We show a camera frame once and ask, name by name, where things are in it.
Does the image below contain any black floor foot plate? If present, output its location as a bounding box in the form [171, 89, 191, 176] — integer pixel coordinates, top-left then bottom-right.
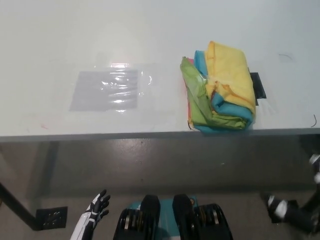
[35, 206, 69, 230]

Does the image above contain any clear plastic bag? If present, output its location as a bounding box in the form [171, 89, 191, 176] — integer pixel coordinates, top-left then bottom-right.
[69, 69, 140, 113]

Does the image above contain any white and black left hand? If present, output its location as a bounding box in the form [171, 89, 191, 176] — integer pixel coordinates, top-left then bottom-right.
[69, 189, 112, 240]

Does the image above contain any black tape strip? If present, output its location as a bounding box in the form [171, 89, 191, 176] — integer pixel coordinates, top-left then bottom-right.
[249, 72, 268, 100]

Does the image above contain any white and black right hand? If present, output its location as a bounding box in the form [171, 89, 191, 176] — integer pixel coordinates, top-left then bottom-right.
[259, 153, 320, 236]

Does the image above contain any clear plastic film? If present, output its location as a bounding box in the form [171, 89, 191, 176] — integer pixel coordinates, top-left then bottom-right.
[94, 62, 156, 116]

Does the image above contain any black table leg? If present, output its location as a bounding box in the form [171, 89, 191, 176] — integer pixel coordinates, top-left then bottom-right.
[0, 181, 37, 230]

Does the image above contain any pink microfibre cloth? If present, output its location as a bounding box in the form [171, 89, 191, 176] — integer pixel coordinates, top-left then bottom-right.
[183, 57, 196, 123]

